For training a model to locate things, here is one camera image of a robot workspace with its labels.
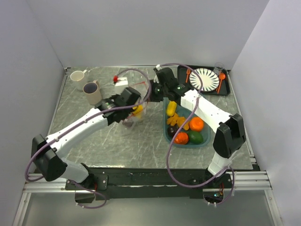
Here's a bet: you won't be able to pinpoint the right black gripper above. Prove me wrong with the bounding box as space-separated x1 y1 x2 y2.
143 79 168 102

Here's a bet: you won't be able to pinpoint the yellow bumpy fruit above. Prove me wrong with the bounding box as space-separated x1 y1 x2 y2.
132 105 143 119

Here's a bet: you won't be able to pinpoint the clear zip top bag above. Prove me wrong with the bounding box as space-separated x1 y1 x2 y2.
121 81 149 131

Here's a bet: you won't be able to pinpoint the red grape bunch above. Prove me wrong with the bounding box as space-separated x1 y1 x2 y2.
122 119 134 129

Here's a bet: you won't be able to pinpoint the orange tangerine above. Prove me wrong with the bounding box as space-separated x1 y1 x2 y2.
189 117 205 132

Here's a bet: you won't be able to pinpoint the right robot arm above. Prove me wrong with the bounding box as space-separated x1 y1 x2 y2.
150 65 246 187

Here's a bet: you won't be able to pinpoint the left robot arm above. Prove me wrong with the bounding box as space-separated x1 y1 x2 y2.
32 87 141 189

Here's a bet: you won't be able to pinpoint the teal transparent food tray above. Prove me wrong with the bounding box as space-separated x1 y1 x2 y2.
163 98 211 148

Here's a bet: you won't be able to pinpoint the yellow corn cob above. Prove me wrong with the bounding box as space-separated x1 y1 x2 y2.
166 101 177 117

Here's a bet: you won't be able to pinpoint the black serving tray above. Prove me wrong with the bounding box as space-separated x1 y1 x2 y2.
177 65 230 96

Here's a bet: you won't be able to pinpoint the orange plastic fork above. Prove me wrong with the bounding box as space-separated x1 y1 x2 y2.
185 69 191 83

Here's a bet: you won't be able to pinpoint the orange dried fruit pieces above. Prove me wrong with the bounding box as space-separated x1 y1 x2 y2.
166 113 190 130

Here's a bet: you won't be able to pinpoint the beige mug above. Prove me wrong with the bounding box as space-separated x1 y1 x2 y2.
83 80 102 105

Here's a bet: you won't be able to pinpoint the white striped plate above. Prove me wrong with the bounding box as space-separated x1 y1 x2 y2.
189 68 220 92

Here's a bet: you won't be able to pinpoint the small orange pumpkin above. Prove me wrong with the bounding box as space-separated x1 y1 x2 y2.
174 132 189 145

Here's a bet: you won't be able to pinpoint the clear drinking glass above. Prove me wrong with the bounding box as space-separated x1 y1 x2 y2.
213 62 224 76

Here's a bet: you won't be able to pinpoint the white mug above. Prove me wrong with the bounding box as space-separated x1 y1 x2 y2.
70 70 87 91

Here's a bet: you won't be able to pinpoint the orange plastic spoon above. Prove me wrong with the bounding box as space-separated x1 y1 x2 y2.
216 73 226 94

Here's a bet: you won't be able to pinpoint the green avocado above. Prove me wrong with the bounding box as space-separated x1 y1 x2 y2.
187 130 203 145

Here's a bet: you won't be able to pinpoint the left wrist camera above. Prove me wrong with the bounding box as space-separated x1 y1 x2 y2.
113 75 128 87

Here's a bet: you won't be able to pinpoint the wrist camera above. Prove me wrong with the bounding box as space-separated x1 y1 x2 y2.
153 65 162 73
113 75 128 87

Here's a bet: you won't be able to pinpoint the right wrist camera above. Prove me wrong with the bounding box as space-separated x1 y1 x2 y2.
153 65 162 73

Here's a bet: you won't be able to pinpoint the black base frame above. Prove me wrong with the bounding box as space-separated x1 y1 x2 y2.
65 168 235 203

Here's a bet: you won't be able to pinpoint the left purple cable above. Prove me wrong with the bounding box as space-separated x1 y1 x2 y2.
24 68 152 210

